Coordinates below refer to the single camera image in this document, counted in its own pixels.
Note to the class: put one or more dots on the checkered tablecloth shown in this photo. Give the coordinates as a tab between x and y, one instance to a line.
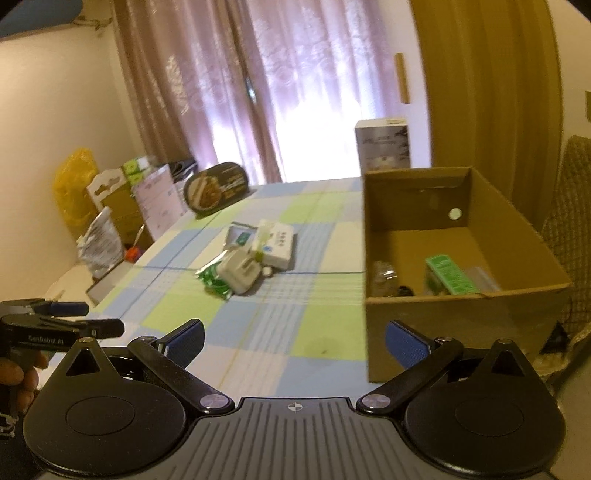
299	333

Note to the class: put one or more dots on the clear plastic box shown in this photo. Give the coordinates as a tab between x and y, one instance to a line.
482	280

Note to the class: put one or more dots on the silver foil pouch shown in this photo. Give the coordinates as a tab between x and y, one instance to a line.
239	236

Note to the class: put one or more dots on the green leaf pattern packet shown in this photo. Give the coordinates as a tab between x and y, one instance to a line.
212	281

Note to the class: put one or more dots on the white blue medicine box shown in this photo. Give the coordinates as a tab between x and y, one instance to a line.
273	244

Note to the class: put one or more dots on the white appliance retail box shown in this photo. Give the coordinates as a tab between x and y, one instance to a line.
383	144

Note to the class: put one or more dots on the white printed plastic bag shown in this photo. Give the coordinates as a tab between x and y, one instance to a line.
100	248

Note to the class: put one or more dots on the clear plastic container with clip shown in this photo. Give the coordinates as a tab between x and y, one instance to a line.
384	281

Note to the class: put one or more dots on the pink curtain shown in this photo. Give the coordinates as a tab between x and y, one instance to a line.
275	86

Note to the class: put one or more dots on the green white carton box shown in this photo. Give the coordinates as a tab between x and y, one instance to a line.
444	277

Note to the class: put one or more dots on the brown cardboard box stack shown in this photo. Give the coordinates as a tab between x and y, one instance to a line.
111	189

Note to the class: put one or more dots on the white printed paper sheet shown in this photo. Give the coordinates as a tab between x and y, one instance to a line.
158	201

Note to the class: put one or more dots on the large brown cardboard box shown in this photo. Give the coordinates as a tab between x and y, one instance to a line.
448	255

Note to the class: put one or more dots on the quilted brown chair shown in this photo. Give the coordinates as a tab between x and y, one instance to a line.
566	230

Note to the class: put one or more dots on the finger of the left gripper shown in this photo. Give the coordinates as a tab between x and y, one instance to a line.
68	309
103	328

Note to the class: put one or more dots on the yellow plastic bag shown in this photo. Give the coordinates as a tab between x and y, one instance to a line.
70	184

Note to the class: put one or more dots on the wooden door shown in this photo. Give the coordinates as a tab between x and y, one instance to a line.
494	91

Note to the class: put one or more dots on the green tissue packs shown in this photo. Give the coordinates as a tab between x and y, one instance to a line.
137	169

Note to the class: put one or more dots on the black instant noodle bowl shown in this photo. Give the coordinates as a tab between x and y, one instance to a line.
211	190

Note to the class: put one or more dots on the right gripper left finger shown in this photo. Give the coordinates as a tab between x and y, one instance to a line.
163	361

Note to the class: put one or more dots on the white power adapter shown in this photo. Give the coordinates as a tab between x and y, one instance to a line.
239	270

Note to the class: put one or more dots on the person's left hand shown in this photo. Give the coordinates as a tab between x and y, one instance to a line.
25	383

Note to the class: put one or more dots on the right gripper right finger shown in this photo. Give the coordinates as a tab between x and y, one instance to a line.
424	361

